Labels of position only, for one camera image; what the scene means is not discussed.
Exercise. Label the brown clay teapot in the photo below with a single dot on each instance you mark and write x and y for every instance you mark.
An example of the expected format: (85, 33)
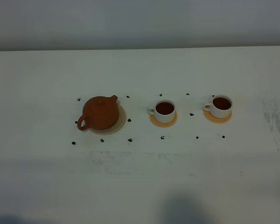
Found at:
(99, 113)

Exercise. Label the beige round teapot coaster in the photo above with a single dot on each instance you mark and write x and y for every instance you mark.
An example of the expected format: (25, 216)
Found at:
(116, 127)

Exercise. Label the orange middle cup coaster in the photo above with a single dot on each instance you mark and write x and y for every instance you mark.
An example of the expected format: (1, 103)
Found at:
(163, 125)

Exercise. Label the orange cup coaster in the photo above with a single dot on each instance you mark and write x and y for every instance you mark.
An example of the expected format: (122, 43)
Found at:
(213, 119)
(163, 125)

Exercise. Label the white middle teacup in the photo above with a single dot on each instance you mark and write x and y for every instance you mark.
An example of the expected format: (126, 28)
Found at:
(164, 111)

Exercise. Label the white teacup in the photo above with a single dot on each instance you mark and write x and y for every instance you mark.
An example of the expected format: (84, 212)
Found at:
(164, 111)
(219, 107)

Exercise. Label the orange right cup coaster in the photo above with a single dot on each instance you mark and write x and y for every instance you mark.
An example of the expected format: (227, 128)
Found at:
(213, 119)

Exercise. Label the white right teacup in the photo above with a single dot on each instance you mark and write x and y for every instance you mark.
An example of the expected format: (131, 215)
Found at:
(219, 107)

